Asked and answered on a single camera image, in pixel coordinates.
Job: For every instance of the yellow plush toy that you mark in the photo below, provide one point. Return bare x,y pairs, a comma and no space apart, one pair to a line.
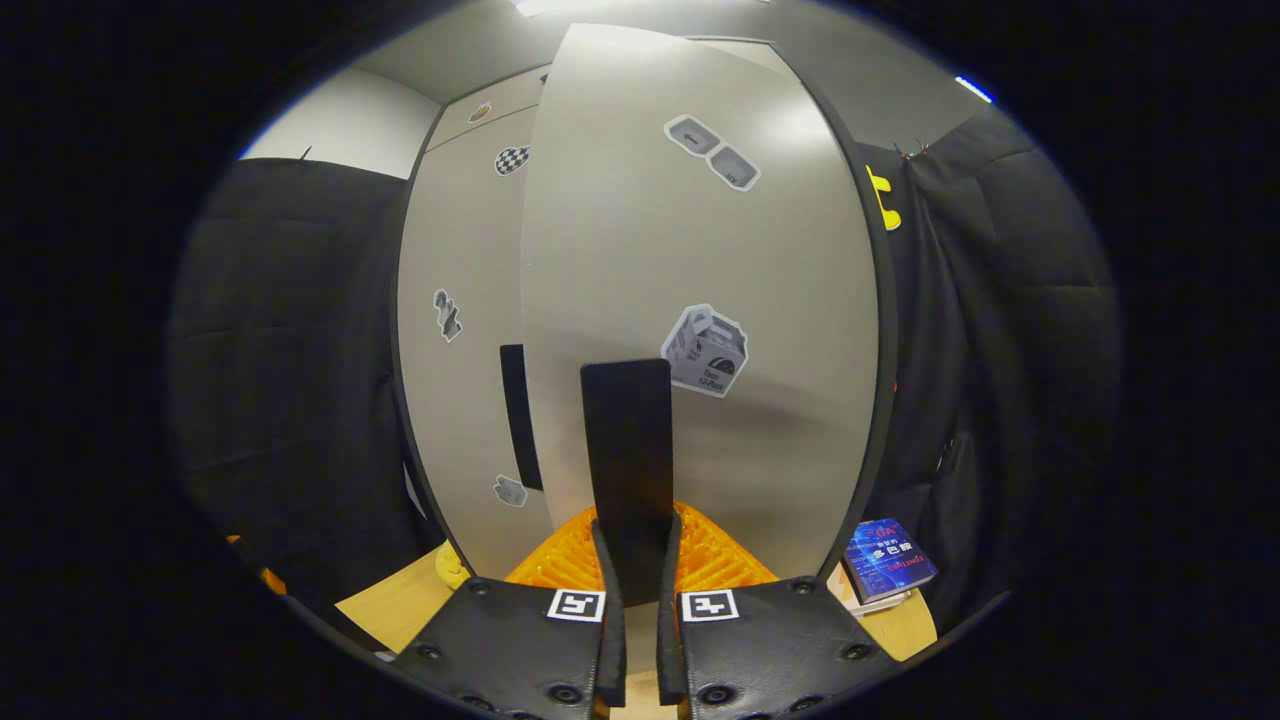
450,568

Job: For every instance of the large ceiling light panel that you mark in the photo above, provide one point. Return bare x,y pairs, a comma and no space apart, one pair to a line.
550,5

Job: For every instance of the grey double-door shoe cabinet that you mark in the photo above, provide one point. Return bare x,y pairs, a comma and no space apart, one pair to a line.
505,100

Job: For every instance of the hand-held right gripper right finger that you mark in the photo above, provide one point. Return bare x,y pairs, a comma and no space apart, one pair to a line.
668,650

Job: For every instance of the blue book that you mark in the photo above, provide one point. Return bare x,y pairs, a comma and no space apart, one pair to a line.
888,560

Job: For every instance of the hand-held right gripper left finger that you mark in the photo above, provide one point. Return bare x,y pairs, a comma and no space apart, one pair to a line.
612,650

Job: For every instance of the grey cabinet door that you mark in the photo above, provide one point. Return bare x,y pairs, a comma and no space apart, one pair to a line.
460,400
650,250

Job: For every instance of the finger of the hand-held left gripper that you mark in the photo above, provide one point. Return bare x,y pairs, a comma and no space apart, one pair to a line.
272,580

